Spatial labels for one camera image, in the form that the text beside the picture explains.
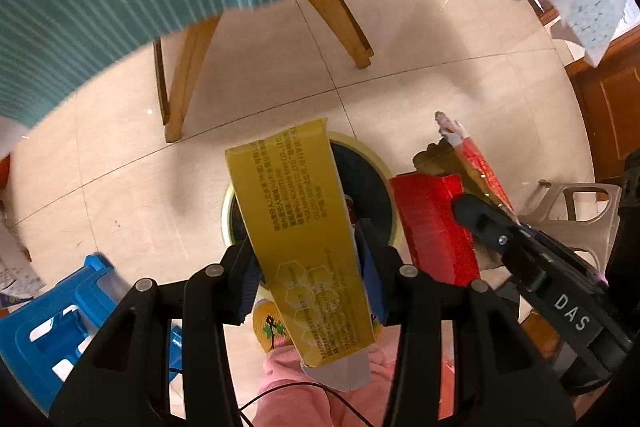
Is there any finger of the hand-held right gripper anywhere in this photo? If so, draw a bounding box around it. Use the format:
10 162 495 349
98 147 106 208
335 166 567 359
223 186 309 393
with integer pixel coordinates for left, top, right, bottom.
451 193 547 291

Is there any red box brown inside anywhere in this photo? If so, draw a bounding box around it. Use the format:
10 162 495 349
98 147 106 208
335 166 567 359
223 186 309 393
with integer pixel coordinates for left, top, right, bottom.
389 141 483 288

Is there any wooden door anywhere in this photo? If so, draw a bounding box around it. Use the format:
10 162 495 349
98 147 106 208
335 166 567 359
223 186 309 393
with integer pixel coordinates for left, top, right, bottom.
565 7 640 182

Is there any red white pouch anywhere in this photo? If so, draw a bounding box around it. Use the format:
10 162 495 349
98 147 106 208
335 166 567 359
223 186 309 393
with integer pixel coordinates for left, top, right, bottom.
434 111 519 226

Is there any wooden table leg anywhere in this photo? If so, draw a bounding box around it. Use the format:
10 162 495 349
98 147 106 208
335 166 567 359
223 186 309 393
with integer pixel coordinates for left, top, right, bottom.
305 0 375 70
152 14 221 144

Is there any black bin yellow rim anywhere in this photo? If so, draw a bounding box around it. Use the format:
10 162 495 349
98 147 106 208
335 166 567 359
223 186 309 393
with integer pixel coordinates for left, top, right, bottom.
220 132 399 254

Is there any white printed paper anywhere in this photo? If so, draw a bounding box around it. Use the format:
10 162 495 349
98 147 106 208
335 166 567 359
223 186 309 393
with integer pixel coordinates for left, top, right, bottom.
0 201 42 309

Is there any pink cloth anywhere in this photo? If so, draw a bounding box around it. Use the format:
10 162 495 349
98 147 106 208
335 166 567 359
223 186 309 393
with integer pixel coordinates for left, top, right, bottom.
252 341 401 427

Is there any yellow carton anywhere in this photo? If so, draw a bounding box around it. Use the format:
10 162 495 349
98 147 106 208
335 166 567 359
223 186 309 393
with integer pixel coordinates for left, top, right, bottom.
225 118 384 393

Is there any grey plastic stool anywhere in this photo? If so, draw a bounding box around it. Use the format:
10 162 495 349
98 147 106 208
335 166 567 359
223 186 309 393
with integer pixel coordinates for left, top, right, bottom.
517 181 624 269

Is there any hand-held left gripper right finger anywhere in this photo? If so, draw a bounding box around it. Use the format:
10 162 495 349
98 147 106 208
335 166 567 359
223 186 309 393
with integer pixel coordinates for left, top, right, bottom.
352 218 576 427

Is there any blue plastic stool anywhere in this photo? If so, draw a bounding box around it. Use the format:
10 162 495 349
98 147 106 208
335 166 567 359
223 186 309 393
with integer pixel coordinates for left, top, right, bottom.
0 254 184 414

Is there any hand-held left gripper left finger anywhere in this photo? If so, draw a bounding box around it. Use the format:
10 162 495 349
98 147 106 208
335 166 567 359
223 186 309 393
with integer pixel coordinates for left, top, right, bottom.
47 239 263 427

